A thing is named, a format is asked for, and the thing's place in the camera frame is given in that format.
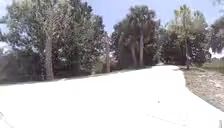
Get thin-trunked tree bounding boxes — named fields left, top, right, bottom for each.
left=99, top=31, right=114, bottom=74

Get pale concrete path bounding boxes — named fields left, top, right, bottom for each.
left=0, top=64, right=224, bottom=128

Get cluster of palm trees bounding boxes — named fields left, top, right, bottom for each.
left=111, top=5, right=162, bottom=69

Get large leafy tree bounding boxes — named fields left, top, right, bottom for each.
left=0, top=0, right=107, bottom=82

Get slender green tree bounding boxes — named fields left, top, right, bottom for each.
left=161, top=4, right=212, bottom=70

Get dark hedge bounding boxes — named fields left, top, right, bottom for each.
left=0, top=53, right=46, bottom=84

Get dry grass verge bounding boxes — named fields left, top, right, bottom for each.
left=179, top=58, right=224, bottom=112

